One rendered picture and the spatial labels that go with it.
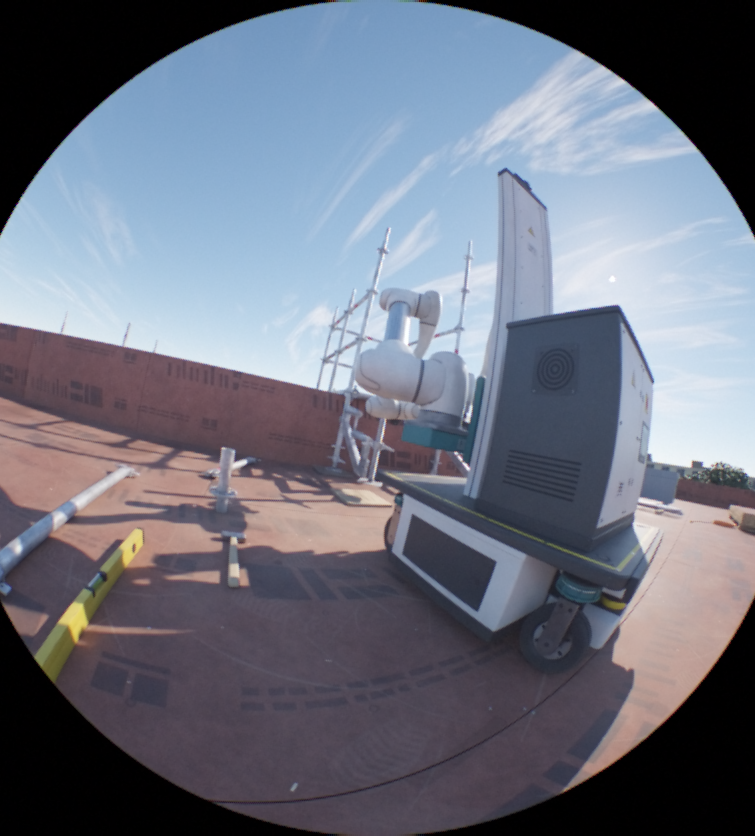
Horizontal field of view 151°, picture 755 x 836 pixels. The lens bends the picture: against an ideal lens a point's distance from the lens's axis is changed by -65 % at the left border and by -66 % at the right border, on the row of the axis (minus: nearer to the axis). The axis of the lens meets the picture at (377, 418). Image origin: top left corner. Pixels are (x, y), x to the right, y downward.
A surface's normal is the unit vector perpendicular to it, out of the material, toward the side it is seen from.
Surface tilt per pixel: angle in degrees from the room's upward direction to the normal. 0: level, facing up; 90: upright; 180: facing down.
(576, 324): 90
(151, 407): 90
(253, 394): 90
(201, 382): 90
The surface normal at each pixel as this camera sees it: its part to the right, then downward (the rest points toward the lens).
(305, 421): 0.40, 0.06
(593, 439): -0.86, -0.19
